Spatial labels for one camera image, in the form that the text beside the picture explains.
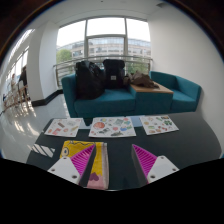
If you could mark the wooden chairs group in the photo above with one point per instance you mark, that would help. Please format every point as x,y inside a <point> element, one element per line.
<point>15,96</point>

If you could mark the teal sofa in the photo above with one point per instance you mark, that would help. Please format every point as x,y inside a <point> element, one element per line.
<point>106,101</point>

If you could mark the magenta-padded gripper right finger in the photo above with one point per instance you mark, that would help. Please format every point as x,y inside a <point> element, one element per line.
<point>162,167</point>

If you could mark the wooden side table top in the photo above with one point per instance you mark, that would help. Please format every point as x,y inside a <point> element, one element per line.
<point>151,89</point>

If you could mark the sticker sheet with brown bar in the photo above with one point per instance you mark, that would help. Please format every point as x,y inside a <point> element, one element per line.
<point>63,127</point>

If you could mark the small colourful sticker sheet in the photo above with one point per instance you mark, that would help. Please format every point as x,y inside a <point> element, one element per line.
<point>158,124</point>

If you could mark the black white striped sheet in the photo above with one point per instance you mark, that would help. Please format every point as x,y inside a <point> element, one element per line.
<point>41,150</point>

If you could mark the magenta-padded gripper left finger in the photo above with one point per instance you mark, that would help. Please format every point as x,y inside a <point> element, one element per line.
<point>64,169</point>

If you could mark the person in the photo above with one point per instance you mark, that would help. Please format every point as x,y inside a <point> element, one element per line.
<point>13,82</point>
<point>23,78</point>

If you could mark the black backpack with label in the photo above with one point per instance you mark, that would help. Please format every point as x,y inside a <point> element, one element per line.
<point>114,73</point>

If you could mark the large black backpack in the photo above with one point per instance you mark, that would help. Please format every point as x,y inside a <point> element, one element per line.
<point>88,80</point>

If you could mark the metal window railing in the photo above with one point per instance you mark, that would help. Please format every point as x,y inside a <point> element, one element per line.
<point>65,65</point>

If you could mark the colourful printed towel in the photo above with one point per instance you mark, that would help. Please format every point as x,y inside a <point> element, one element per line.
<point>99,165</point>

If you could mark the sticker sheet with orange circle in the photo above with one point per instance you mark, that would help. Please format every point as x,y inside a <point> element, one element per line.
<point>112,127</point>

